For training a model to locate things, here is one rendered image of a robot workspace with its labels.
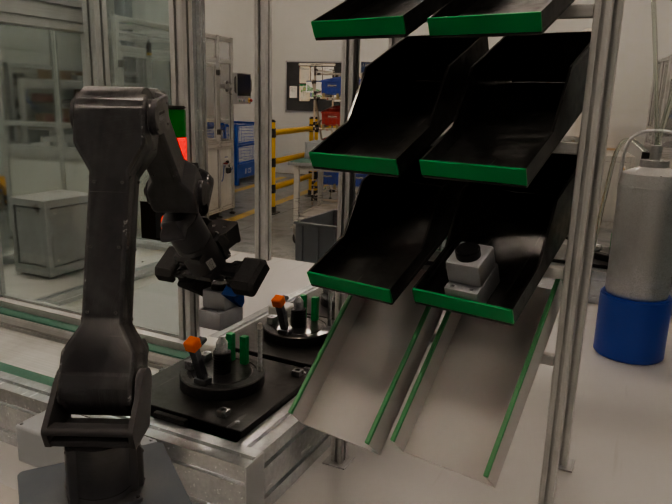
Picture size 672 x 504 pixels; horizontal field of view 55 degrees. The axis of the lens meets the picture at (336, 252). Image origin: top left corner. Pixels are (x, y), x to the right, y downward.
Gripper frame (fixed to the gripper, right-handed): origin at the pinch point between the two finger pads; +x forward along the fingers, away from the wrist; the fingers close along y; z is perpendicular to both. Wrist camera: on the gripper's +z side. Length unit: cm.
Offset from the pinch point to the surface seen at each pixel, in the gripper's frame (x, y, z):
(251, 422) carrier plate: 6.9, -11.8, -17.4
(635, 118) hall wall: 632, -34, 852
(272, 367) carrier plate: 18.0, -4.2, -2.7
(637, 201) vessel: 35, -59, 64
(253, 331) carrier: 26.0, 8.4, 8.0
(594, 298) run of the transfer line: 90, -50, 77
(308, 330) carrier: 25.3, -3.5, 10.3
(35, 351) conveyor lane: 18, 48, -11
